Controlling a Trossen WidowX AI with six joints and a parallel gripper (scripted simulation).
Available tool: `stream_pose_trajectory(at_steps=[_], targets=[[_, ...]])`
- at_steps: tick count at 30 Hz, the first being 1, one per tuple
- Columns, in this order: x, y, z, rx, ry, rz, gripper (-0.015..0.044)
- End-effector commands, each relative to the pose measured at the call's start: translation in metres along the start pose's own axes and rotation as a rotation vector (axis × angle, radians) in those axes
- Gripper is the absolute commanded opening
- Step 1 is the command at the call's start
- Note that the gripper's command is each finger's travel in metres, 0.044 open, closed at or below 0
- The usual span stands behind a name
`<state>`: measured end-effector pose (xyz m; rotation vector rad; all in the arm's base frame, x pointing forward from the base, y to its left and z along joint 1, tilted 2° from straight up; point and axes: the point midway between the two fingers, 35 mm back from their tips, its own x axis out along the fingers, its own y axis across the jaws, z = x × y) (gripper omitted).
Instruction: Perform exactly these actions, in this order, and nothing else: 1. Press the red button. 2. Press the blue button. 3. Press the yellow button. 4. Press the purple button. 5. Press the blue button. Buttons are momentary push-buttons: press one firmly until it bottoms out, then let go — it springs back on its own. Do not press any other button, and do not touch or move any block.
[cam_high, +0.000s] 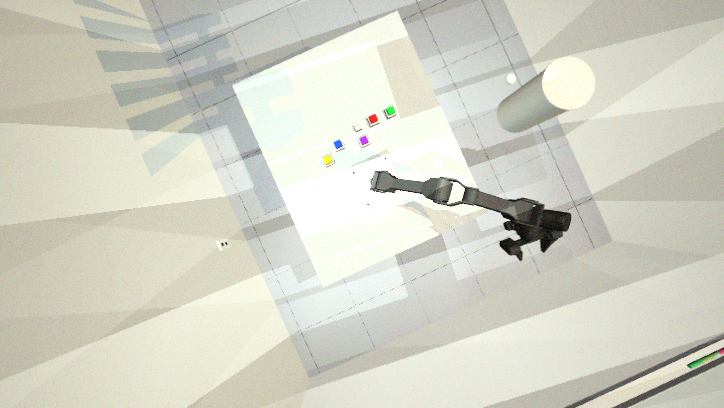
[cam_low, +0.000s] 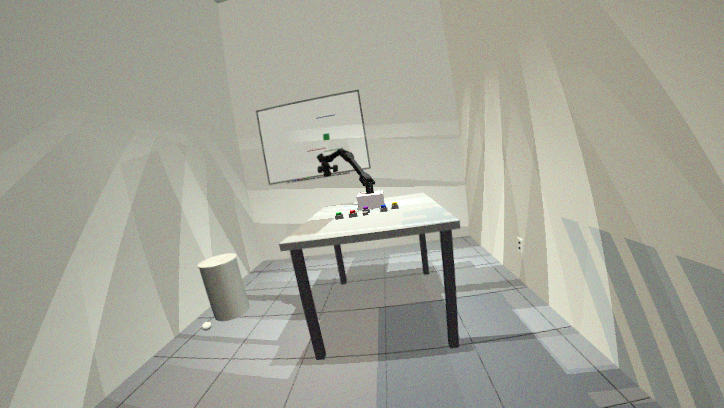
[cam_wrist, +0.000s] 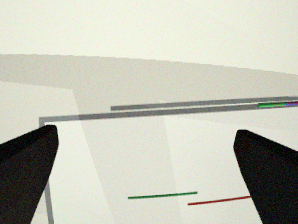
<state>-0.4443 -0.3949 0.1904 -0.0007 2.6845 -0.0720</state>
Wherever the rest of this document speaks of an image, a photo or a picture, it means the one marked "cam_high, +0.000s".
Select yellow button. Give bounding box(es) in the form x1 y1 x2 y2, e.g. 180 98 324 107
322 154 335 168

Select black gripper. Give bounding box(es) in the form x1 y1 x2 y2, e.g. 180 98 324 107
500 224 563 261

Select green button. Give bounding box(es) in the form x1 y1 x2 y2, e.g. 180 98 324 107
384 105 397 119

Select red button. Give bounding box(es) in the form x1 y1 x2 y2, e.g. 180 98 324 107
367 113 380 127

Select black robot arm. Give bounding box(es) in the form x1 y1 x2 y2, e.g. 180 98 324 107
369 170 571 234

